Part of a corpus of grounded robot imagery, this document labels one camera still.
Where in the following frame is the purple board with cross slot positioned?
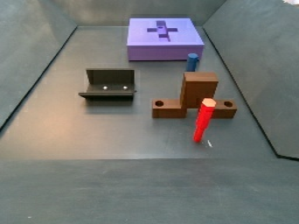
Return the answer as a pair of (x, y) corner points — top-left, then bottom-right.
(126, 18), (204, 61)

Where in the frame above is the brown T-shaped block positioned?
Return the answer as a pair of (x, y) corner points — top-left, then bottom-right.
(151, 71), (239, 120)

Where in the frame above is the black angle bracket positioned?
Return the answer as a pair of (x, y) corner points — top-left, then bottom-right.
(79, 68), (136, 99)

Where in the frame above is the red hexagonal peg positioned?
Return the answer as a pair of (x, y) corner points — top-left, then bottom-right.
(192, 98), (216, 143)

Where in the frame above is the blue hexagonal peg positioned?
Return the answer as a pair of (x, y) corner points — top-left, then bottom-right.
(186, 53), (199, 72)

